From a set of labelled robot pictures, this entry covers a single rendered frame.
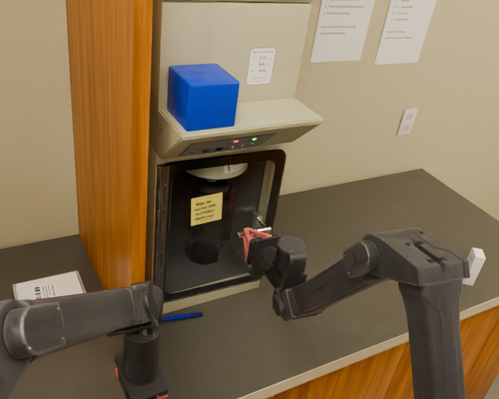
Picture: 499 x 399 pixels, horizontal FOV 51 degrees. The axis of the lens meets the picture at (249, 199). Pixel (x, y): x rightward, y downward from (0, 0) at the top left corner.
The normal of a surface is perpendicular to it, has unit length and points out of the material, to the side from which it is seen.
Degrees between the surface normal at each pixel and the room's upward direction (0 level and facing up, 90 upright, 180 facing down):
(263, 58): 90
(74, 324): 72
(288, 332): 0
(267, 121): 0
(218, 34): 90
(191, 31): 90
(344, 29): 90
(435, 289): 59
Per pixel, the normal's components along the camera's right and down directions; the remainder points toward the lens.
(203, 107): 0.47, 0.53
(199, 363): 0.13, -0.83
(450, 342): 0.32, 0.00
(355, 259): -0.94, 0.10
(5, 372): 0.97, -0.22
